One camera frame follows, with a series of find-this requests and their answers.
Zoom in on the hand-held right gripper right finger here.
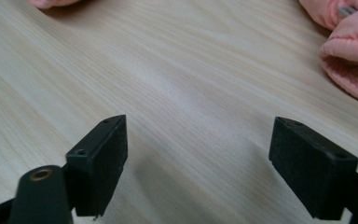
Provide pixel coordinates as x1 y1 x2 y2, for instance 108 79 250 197
268 116 358 221

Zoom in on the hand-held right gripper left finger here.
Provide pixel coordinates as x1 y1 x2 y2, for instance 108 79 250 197
65 114 129 217

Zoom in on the pink padded glove white print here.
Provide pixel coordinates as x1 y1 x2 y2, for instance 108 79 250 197
298 0 358 108

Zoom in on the pink glove with grey palm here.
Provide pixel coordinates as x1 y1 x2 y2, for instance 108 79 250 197
27 0 82 9

